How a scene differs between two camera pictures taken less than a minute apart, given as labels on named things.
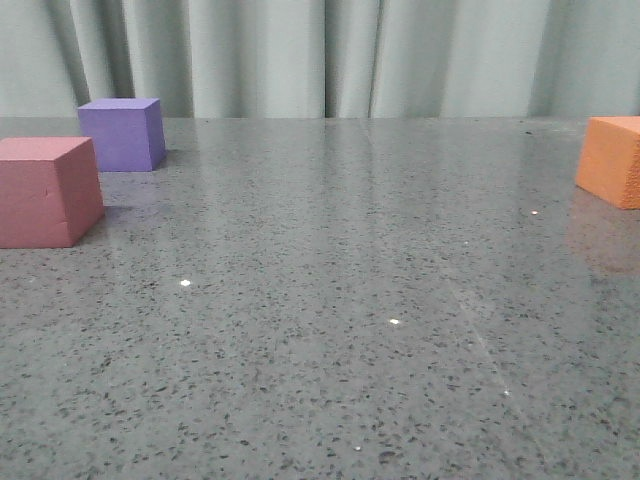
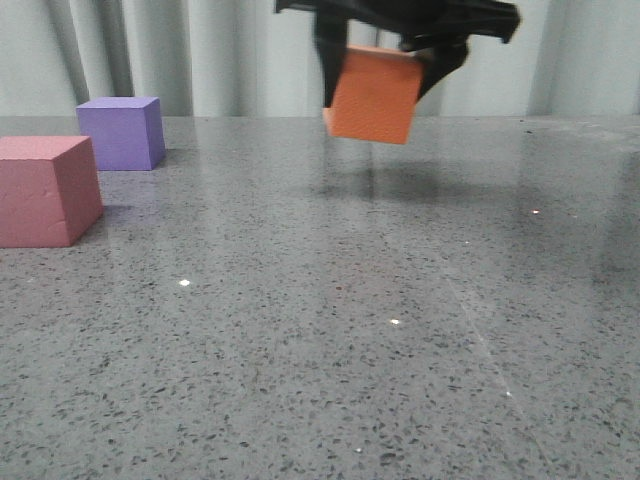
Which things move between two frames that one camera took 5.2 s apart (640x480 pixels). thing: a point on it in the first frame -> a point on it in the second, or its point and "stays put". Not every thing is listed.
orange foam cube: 609,161 -> 375,94
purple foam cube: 127,133 stays put
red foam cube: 50,192 stays put
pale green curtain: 323,58 stays put
